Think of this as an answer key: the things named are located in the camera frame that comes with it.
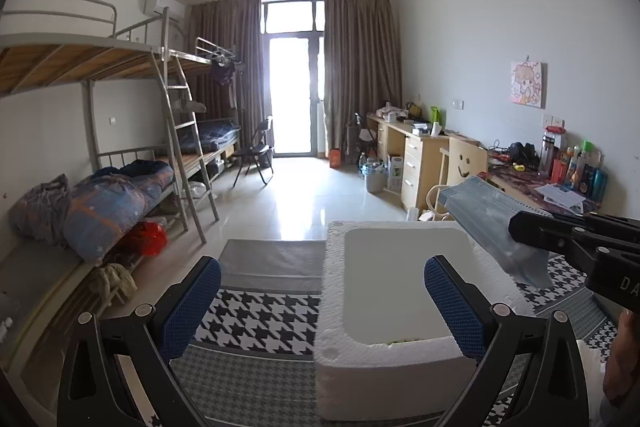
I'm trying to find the grey patterned bedding bundle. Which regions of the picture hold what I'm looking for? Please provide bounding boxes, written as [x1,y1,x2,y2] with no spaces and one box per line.
[9,174,72,249]

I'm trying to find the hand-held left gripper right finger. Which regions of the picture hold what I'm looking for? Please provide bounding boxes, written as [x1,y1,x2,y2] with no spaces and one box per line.
[423,255,591,427]

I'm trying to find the wooden chair with smiley face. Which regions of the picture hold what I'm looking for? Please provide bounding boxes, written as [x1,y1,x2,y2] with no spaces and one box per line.
[434,137,489,222]

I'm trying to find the grey trash bin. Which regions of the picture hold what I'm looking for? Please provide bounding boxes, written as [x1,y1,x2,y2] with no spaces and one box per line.
[364,163,387,193]

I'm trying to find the white carton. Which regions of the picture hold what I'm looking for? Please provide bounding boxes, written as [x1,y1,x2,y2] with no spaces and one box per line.
[387,154,404,193]

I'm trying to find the grey metal bed ladder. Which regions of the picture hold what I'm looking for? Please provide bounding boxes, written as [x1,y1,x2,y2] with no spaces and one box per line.
[159,51,221,244]

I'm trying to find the blue plaid quilt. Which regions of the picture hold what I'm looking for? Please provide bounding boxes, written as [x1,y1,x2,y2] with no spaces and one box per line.
[62,160,176,265]

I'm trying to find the row of toiletry bottles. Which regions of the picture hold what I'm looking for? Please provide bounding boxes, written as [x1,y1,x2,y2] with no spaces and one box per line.
[540,131,609,201]

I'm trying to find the red plastic bag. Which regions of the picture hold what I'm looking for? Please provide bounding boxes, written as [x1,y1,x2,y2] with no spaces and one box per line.
[120,221,167,258]

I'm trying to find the black folding chair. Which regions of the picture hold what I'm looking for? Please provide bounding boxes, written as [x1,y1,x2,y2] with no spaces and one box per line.
[232,116,276,186]

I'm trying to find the white foam box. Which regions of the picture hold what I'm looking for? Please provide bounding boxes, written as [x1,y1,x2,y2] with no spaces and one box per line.
[314,221,536,423]

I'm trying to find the person's right hand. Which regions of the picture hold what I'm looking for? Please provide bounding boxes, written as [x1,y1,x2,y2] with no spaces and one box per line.
[602,307,640,413]

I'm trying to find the printed paper sheets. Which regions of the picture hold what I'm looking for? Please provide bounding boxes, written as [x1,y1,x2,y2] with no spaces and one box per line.
[532,184,587,213]

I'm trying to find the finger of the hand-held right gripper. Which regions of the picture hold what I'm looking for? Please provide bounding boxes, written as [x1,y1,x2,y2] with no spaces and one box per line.
[565,234,640,264]
[509,211,640,249]

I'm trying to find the brown curtain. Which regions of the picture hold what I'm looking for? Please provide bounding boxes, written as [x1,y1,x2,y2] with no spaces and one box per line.
[324,0,404,153]
[187,0,264,158]

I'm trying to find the yellowish crumpled cloth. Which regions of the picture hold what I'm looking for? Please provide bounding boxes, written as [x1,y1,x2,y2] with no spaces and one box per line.
[90,263,139,308]

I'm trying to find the blue face mask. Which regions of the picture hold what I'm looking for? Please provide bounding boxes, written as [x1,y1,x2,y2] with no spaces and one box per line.
[439,176,553,289]

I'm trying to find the dark hanging clothes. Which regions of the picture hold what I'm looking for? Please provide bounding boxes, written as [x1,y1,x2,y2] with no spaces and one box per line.
[210,57,239,88]

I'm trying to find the houndstooth tablecloth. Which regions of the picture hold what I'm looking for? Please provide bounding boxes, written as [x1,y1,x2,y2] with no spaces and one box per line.
[165,238,640,427]

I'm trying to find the dark blue mattress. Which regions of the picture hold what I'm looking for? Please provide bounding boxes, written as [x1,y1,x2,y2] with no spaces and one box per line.
[177,118,241,154]

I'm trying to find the light wooden desk with drawers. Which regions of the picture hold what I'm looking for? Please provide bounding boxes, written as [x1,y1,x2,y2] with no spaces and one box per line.
[367,112,482,211]

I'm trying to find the glass balcony door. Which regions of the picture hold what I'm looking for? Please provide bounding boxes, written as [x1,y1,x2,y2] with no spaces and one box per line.
[261,0,327,157]

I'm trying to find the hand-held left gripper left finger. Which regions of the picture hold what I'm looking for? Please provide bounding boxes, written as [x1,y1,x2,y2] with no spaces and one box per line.
[56,255,222,427]

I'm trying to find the grey metal bunk bed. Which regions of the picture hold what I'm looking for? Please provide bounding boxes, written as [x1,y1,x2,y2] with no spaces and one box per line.
[0,0,221,378]
[115,12,243,188]

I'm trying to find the white air conditioner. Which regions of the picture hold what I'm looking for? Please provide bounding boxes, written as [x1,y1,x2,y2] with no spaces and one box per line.
[144,0,186,21]

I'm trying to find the wall poster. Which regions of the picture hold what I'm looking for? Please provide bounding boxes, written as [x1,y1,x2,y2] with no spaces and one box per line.
[510,60,548,109]

